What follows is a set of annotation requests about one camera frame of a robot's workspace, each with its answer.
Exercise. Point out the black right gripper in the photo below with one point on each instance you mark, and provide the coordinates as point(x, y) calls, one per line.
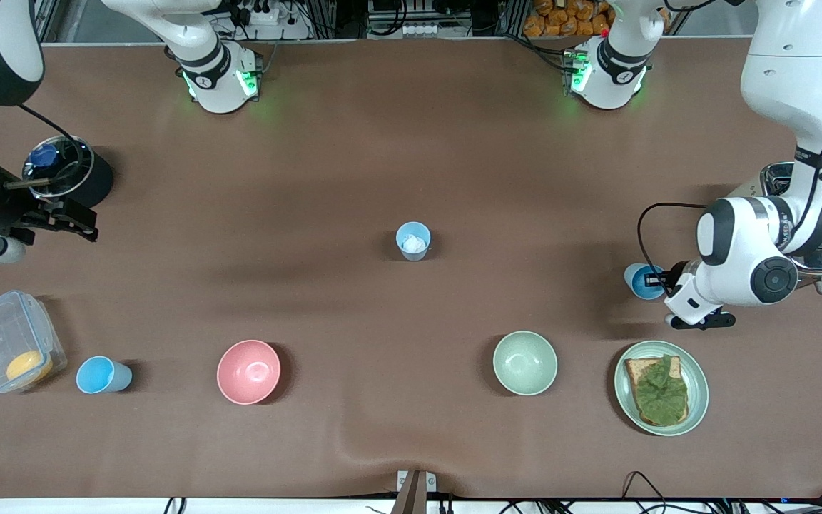
point(6, 212)

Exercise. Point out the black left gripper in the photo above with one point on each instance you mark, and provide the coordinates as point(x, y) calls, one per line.
point(677, 275)

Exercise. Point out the blue plastic cup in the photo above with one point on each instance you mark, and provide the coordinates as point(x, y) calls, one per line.
point(411, 228)
point(636, 278)
point(97, 375)

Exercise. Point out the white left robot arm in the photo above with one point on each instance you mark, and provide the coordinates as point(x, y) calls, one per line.
point(789, 71)

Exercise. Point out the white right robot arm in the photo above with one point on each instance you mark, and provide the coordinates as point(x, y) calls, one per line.
point(218, 78)

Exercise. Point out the glass lid with blue knob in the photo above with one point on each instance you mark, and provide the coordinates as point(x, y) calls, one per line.
point(61, 160)

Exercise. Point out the toast slice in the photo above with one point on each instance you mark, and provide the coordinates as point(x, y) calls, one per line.
point(638, 370)

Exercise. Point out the green lettuce leaf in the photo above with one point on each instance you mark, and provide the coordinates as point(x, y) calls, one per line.
point(661, 392)

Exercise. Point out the pale green plate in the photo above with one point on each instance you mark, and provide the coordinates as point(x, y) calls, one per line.
point(698, 389)

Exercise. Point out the round orange food piece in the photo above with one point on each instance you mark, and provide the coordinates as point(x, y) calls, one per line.
point(26, 365)

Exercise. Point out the pale green bowl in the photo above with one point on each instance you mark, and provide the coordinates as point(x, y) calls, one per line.
point(525, 363)

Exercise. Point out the cream and chrome toaster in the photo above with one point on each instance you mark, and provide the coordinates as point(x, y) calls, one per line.
point(775, 177)

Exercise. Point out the pink bowl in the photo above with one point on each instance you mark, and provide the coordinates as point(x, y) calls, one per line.
point(248, 371)

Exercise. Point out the white crumpled tissue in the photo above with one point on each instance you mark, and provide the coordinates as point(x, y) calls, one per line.
point(414, 244)

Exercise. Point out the white power strip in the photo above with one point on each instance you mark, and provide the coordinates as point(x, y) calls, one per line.
point(265, 16)

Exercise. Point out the bag of orange bread rolls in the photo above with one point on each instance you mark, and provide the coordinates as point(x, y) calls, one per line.
point(561, 18)

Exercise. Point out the brown table cloth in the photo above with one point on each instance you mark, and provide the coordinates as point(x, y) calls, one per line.
point(411, 143)

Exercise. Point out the white connector row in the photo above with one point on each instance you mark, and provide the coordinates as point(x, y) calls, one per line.
point(422, 30)

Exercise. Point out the metal table edge bracket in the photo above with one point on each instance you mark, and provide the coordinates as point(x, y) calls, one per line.
point(402, 478)

